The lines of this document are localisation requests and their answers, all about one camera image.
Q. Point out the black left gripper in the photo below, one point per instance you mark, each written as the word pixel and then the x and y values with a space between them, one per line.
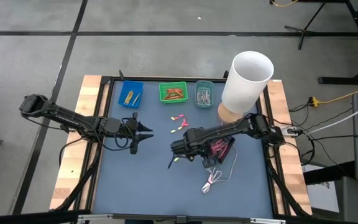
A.
pixel 126 128

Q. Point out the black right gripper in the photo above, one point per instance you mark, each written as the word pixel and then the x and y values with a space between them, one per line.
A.
pixel 185 149

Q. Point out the pink crayon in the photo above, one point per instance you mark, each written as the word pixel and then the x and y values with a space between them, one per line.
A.
pixel 213 149
pixel 216 148
pixel 226 144
pixel 220 148
pixel 224 147

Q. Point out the orange crayon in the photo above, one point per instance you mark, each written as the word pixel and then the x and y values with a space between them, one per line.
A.
pixel 169 91
pixel 174 90
pixel 171 96
pixel 175 97
pixel 179 94
pixel 172 93

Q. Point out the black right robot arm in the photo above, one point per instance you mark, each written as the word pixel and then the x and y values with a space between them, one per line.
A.
pixel 228 129

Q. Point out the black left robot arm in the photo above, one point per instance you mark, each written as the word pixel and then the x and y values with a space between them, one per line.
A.
pixel 70 116

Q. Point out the green plastic basket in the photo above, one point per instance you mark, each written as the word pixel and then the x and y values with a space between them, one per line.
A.
pixel 172 101

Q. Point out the black plastic basket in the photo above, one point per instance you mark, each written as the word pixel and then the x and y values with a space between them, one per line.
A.
pixel 230 149

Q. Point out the teal plastic bin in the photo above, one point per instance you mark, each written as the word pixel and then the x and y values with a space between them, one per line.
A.
pixel 204 106

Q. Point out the blue plastic basket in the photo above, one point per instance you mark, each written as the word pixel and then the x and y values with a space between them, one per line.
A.
pixel 122 88

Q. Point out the yellow power splitter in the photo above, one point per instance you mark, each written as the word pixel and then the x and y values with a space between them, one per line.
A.
pixel 314 101

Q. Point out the black furniture foot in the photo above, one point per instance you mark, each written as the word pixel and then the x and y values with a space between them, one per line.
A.
pixel 328 172

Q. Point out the black tripod stand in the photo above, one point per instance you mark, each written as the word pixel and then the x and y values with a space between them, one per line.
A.
pixel 303 31

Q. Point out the dark grey bin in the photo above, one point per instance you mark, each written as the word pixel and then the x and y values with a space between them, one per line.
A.
pixel 353 202

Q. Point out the black metal table frame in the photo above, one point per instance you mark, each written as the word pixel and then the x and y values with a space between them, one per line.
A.
pixel 154 78

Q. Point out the black frame clamp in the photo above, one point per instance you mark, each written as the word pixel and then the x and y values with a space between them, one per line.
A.
pixel 121 75
pixel 226 74

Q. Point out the silver metal bracket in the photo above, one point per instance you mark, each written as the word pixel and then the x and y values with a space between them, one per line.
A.
pixel 267 221
pixel 95 217

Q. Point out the black desk frame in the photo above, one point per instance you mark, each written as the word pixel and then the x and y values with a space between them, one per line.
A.
pixel 337 81

